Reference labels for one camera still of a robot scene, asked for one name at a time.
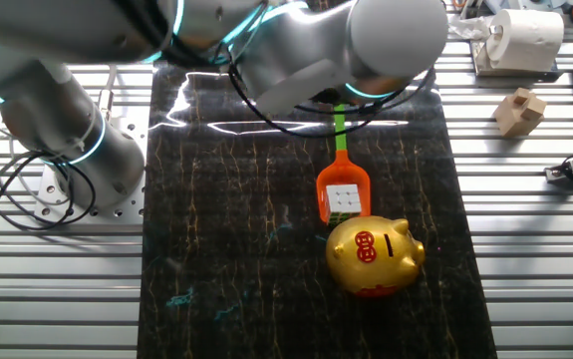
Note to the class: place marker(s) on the white faced puzzle cube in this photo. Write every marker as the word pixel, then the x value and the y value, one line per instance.
pixel 343 199

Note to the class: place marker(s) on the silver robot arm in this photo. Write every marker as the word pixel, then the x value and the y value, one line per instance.
pixel 166 30

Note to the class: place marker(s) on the black marble pattern mat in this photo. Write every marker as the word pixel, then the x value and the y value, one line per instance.
pixel 241 249

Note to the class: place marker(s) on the golden piggy bank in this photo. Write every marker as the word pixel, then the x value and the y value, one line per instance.
pixel 366 269

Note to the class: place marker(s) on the crumpled white tissue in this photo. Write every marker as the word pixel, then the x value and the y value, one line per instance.
pixel 468 26

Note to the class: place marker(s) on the wooden interlocking block puzzle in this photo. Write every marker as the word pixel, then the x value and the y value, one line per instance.
pixel 519 113

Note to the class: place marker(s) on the dark paper roll tray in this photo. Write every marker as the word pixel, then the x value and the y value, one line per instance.
pixel 515 76

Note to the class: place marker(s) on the white toilet paper roll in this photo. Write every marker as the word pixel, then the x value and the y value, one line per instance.
pixel 527 40

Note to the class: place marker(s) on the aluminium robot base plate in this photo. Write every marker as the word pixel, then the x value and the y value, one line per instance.
pixel 126 209

